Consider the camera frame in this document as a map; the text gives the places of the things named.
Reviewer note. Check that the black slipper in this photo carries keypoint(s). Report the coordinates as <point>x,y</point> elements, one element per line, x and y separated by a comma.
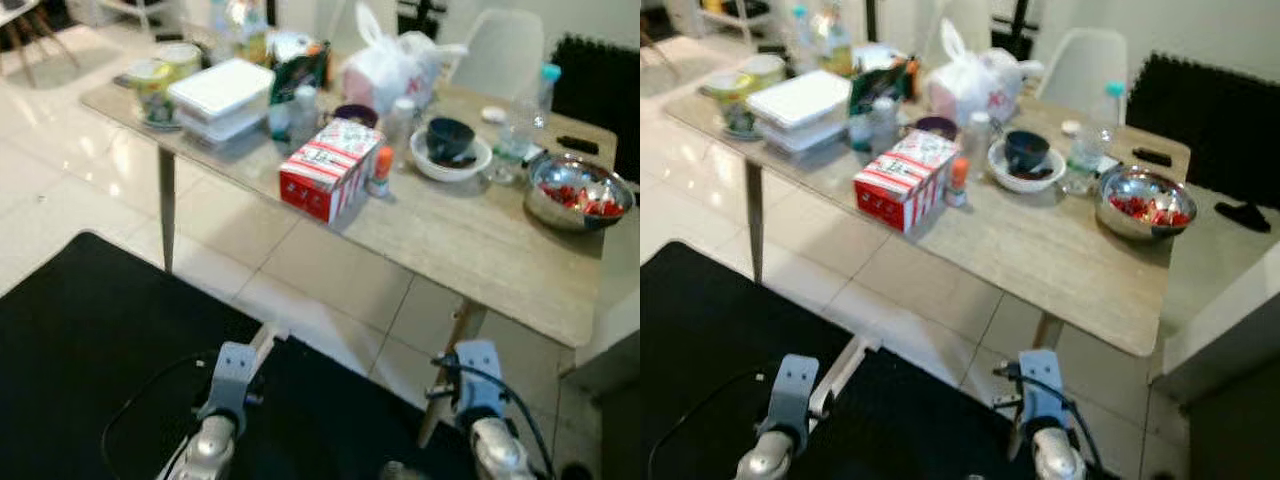
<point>1243,215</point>

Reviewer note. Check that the black foam panel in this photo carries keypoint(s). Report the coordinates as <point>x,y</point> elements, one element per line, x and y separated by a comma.
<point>1210,130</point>
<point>600,100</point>

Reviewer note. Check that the clear bottle yellow label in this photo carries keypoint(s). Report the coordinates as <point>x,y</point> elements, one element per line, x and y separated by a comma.
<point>250,35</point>
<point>835,40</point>

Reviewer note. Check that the red white carton box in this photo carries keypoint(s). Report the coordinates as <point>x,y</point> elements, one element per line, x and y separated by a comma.
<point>900,185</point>
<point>320,175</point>

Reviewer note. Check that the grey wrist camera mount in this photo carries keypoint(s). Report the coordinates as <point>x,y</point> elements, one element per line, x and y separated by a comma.
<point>1040,385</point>
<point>478,375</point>
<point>232,375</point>
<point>792,390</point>

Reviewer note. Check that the clear bottle white cap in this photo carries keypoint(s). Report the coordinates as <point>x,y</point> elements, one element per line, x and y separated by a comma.
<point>978,140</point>
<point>402,125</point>

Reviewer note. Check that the green snack bag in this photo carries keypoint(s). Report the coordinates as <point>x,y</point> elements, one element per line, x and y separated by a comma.
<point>878,88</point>
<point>300,72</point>

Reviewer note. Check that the black remote control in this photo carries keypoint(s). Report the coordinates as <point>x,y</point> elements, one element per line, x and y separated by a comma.
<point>577,145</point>
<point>1152,157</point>

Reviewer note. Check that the white plastic chair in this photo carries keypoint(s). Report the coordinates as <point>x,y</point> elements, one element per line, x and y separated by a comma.
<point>1085,60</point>
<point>500,50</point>

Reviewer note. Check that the white cabinet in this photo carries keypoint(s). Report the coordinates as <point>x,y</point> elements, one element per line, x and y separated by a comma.
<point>1230,330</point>
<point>610,300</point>

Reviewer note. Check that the steel bowl with red food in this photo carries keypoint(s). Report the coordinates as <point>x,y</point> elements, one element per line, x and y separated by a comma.
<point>1145,205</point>
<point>578,195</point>

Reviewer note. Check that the clear drinking glass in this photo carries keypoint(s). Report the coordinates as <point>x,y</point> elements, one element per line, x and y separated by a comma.
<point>515,140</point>
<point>1085,155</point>

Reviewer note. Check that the dark blue cup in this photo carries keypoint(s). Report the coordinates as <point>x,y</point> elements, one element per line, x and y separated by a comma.
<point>450,138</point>
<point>1025,150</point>

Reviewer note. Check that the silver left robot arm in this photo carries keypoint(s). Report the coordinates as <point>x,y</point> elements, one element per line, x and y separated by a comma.
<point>205,450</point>
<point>765,460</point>

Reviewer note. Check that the small white lid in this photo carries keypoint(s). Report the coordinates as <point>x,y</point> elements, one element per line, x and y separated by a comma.
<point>1071,127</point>
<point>493,113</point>

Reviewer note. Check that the white plastic bag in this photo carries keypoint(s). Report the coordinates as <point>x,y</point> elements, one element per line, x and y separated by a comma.
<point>390,70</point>
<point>975,85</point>

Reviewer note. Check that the purple bowl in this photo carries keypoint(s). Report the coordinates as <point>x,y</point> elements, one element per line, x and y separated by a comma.
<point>355,113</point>
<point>935,125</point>

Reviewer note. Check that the small orange capped bottle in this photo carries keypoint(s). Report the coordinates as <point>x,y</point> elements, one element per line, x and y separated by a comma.
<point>381,172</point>
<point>957,185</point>

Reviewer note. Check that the white foam food container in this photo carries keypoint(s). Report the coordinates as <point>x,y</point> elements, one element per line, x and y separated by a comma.
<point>225,132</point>
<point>220,88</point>
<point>800,140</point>
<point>800,98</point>

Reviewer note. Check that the small grey bottle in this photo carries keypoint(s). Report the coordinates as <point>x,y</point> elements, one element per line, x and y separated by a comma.
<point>882,125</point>
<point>303,115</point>

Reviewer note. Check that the white ceramic bowl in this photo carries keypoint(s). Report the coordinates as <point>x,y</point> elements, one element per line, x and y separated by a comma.
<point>450,172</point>
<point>1020,184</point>

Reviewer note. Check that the wooden leg stool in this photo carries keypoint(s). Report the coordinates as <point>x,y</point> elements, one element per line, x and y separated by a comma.
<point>30,30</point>
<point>655,40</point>

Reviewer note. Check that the clear bottle teal cap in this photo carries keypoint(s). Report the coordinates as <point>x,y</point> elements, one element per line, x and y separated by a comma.
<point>549,95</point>
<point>1113,105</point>

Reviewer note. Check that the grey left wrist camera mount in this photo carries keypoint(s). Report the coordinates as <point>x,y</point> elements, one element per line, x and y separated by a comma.
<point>792,390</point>
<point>232,375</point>

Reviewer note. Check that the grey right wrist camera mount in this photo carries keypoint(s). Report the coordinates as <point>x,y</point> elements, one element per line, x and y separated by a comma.
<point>1040,385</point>
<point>478,375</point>

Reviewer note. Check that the yellow green tin can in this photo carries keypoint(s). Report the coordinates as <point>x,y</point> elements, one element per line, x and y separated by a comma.
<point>182,60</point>
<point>735,100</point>
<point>150,90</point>
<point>765,68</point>

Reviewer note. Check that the slim clear bottle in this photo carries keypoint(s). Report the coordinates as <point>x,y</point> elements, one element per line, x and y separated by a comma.
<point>220,30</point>
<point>800,35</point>

